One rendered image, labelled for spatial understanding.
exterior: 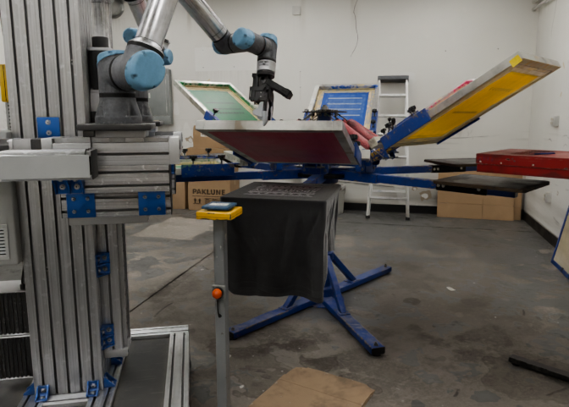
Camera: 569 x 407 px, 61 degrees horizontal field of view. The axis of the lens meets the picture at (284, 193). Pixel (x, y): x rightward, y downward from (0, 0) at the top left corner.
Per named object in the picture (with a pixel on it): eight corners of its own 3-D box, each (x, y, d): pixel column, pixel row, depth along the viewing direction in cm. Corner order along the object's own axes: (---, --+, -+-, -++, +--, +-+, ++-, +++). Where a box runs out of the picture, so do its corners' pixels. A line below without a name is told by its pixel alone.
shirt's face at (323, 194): (324, 202, 193) (324, 200, 193) (220, 197, 203) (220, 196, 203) (339, 185, 239) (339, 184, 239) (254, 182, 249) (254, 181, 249)
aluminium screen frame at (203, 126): (342, 130, 180) (342, 120, 180) (195, 129, 193) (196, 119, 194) (359, 164, 256) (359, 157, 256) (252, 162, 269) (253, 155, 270)
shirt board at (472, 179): (549, 196, 252) (551, 180, 251) (523, 206, 224) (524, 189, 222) (342, 174, 343) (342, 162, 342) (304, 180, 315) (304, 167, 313)
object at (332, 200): (325, 301, 201) (326, 200, 194) (317, 300, 202) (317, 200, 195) (339, 267, 245) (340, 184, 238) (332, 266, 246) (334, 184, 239)
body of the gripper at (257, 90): (254, 106, 195) (256, 77, 196) (274, 106, 193) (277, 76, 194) (248, 101, 187) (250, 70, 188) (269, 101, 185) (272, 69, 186)
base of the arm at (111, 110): (91, 123, 155) (89, 91, 154) (99, 123, 170) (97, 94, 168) (140, 123, 158) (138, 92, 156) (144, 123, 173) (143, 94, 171)
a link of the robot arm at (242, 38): (223, 48, 185) (245, 57, 193) (243, 45, 178) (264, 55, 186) (227, 27, 185) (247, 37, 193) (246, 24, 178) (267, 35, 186)
